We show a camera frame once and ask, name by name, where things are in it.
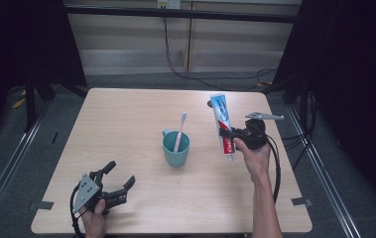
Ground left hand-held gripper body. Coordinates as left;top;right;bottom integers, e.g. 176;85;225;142
71;170;129;214

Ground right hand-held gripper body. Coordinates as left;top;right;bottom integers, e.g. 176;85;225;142
239;111;286;152

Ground white toothpaste tube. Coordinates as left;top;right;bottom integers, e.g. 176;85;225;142
208;93;237;163

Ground pink toothbrush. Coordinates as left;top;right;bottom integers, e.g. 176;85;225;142
173;111;188;154

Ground teal cup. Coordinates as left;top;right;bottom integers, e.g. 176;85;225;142
162;128;191;169

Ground person's right hand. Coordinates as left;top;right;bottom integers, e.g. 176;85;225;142
232;137;273;183

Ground person's left hand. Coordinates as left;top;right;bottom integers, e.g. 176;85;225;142
80;198;108;238

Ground black metal stand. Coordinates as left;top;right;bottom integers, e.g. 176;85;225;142
24;70;57;133
283;74;312;134

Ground grey tape strip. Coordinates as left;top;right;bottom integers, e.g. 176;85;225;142
291;196;313;208
28;200;55;212

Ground black curtain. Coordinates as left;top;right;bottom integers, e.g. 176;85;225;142
0;0;88;153
272;0;376;207

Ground yellow floor tape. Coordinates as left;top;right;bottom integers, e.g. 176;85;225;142
11;89;28;110

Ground black horizontal bar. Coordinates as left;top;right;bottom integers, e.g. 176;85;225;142
63;4;299;24

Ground left hand-held gripper cable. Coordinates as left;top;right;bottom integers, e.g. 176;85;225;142
68;182;86;238

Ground hand-held gripper cable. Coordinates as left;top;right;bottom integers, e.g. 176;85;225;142
68;182;86;238
264;133;283;203

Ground right hand-held gripper cable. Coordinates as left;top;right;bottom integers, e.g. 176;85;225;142
264;133;283;203

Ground black floor cables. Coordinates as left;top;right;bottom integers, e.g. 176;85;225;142
281;92;319;171

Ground metal floor rail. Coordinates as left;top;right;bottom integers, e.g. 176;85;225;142
286;104;362;238
0;100;51;230

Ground black wall cable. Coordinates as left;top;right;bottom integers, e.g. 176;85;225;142
161;15;278;92

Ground white wall outlet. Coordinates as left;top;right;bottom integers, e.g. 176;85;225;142
157;0;182;10

